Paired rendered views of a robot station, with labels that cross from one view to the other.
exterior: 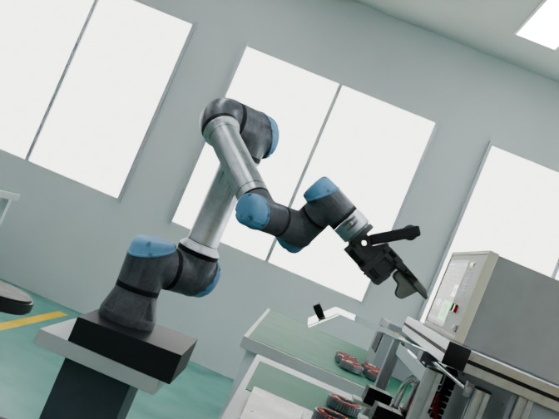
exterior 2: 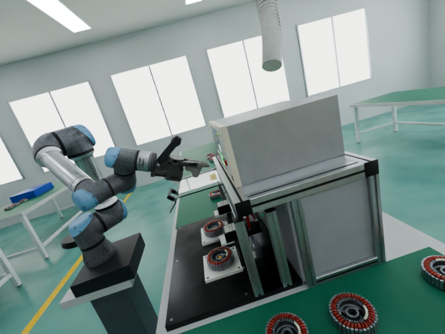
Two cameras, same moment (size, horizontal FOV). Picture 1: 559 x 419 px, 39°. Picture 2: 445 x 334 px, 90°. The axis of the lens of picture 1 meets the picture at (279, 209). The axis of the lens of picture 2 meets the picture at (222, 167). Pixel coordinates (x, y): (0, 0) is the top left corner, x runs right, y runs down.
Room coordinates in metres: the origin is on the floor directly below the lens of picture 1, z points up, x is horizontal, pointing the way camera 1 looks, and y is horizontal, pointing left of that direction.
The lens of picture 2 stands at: (0.96, -0.33, 1.38)
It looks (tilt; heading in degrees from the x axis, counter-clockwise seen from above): 15 degrees down; 353
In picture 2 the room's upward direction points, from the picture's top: 16 degrees counter-clockwise
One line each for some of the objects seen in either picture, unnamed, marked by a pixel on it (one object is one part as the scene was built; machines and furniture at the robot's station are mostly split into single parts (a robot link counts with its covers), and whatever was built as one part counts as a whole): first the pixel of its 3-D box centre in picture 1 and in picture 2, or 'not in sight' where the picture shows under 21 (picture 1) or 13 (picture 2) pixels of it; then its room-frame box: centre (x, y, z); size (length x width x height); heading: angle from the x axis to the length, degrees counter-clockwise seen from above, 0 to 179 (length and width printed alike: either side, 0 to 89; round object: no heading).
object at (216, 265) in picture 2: not in sight; (220, 258); (1.75, -0.32, 0.80); 0.11 x 0.11 x 0.04
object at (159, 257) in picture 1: (150, 261); (87, 228); (2.07, 0.26, 0.99); 0.13 x 0.12 x 0.14; 130
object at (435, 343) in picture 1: (507, 372); (269, 162); (1.85, -0.65, 1.09); 0.68 x 0.44 x 0.05; 176
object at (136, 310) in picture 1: (132, 303); (96, 248); (2.06, 0.26, 0.87); 0.15 x 0.15 x 0.10
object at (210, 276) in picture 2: not in sight; (221, 263); (1.75, -0.32, 0.78); 0.15 x 0.15 x 0.01; 86
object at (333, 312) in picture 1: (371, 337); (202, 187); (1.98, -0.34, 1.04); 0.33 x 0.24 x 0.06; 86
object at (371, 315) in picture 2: not in sight; (352, 313); (1.37, -0.61, 0.77); 0.11 x 0.11 x 0.04
